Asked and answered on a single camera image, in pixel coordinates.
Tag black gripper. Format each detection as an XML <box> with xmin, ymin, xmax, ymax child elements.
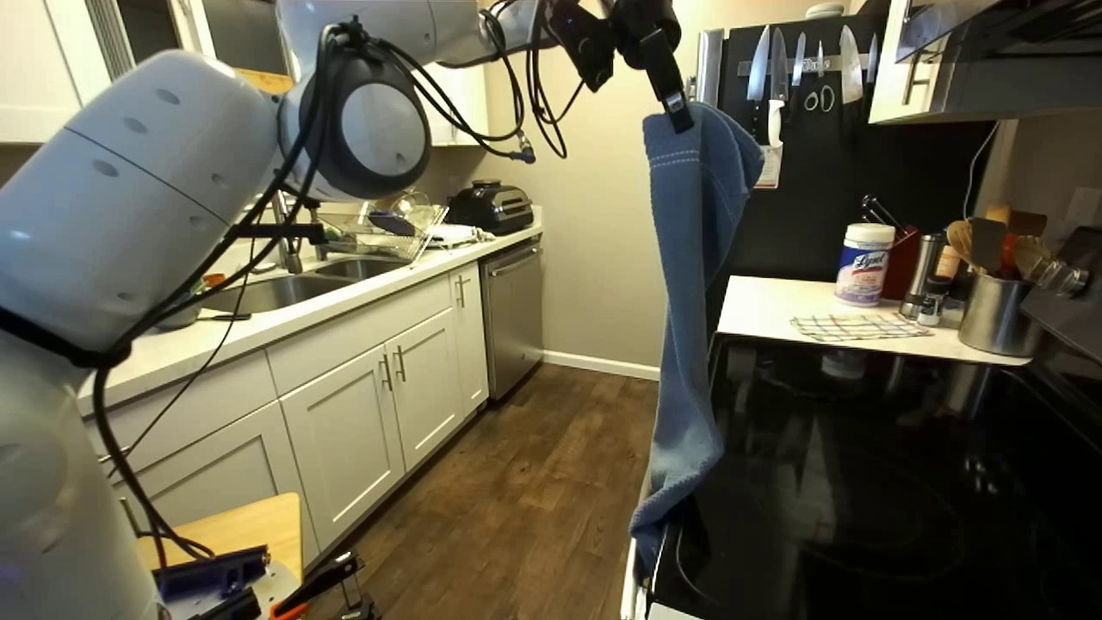
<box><xmin>607</xmin><ymin>0</ymin><xmax>700</xmax><ymax>136</ymax></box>

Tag light blue towel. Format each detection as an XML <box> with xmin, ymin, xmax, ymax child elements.
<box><xmin>628</xmin><ymin>99</ymin><xmax>770</xmax><ymax>578</ymax></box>

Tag black steel oven range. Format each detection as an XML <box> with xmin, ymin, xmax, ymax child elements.
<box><xmin>618</xmin><ymin>223</ymin><xmax>1102</xmax><ymax>620</ymax></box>

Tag white paper tag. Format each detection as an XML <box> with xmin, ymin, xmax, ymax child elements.
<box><xmin>754</xmin><ymin>141</ymin><xmax>786</xmax><ymax>193</ymax></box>

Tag black refrigerator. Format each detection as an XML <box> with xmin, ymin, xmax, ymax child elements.
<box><xmin>690</xmin><ymin>12</ymin><xmax>1004</xmax><ymax>286</ymax></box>

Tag white upper cabinet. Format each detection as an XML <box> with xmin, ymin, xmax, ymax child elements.
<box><xmin>869</xmin><ymin>0</ymin><xmax>961</xmax><ymax>129</ymax></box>
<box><xmin>425</xmin><ymin>62</ymin><xmax>492</xmax><ymax>153</ymax></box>
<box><xmin>0</xmin><ymin>0</ymin><xmax>83</xmax><ymax>150</ymax></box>

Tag black countertop grill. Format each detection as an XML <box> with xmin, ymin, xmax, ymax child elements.
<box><xmin>445</xmin><ymin>178</ymin><xmax>539</xmax><ymax>238</ymax></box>

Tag white wipes canister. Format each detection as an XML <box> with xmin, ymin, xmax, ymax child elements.
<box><xmin>833</xmin><ymin>220</ymin><xmax>900</xmax><ymax>308</ymax></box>

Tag orange brown spice bottle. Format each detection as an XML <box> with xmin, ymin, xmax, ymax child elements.
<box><xmin>878</xmin><ymin>228</ymin><xmax>925</xmax><ymax>303</ymax></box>

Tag steel dishwasher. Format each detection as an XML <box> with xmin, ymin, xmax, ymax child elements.
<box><xmin>478</xmin><ymin>244</ymin><xmax>547</xmax><ymax>408</ymax></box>

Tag white grid trivet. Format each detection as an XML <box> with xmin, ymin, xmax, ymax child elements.
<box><xmin>790</xmin><ymin>310</ymin><xmax>937</xmax><ymax>345</ymax></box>

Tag clear glass bowl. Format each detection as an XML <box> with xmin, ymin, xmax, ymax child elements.
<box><xmin>356</xmin><ymin>195</ymin><xmax>456</xmax><ymax>261</ymax></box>

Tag steel pepper grinder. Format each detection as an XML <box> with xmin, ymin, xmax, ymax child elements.
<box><xmin>907</xmin><ymin>231</ymin><xmax>952</xmax><ymax>323</ymax></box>

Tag steel range hood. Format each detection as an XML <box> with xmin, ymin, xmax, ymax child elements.
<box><xmin>918</xmin><ymin>0</ymin><xmax>1102</xmax><ymax>124</ymax></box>

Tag steel utensil holder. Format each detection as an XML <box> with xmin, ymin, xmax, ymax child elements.
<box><xmin>957</xmin><ymin>274</ymin><xmax>1037</xmax><ymax>358</ymax></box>

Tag wooden cutting board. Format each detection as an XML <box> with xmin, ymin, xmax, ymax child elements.
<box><xmin>235</xmin><ymin>65</ymin><xmax>296</xmax><ymax>99</ymax></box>

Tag steel kitchen sink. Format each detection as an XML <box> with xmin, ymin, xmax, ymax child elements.
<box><xmin>160</xmin><ymin>253</ymin><xmax>408</xmax><ymax>330</ymax></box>

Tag white sink base cabinets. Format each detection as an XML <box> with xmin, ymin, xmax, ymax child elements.
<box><xmin>81</xmin><ymin>257</ymin><xmax>492</xmax><ymax>566</ymax></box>

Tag white framed window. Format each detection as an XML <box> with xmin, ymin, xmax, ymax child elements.
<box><xmin>45</xmin><ymin>0</ymin><xmax>304</xmax><ymax>83</ymax></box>

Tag black orange clamp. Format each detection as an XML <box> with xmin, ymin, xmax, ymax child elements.
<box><xmin>268</xmin><ymin>548</ymin><xmax>375</xmax><ymax>620</ymax></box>

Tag light wooden board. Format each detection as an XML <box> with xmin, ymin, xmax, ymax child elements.
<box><xmin>135</xmin><ymin>494</ymin><xmax>306</xmax><ymax>589</ymax></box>

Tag blue purple box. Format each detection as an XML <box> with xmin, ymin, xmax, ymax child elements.
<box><xmin>152</xmin><ymin>544</ymin><xmax>271</xmax><ymax>620</ymax></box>

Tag white handled knife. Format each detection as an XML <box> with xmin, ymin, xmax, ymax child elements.
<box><xmin>770</xmin><ymin>27</ymin><xmax>794</xmax><ymax>150</ymax></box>

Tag black handled scissors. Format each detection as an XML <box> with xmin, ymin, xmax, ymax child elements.
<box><xmin>802</xmin><ymin>38</ymin><xmax>842</xmax><ymax>116</ymax></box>

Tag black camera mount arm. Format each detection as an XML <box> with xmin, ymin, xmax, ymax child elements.
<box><xmin>221</xmin><ymin>213</ymin><xmax>337</xmax><ymax>280</ymax></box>

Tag steel oven door handle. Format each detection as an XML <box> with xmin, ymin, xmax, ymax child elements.
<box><xmin>618</xmin><ymin>538</ymin><xmax>662</xmax><ymax>620</ymax></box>

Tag black cable bundle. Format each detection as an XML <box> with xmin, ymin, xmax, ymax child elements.
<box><xmin>89</xmin><ymin>12</ymin><xmax>580</xmax><ymax>566</ymax></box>

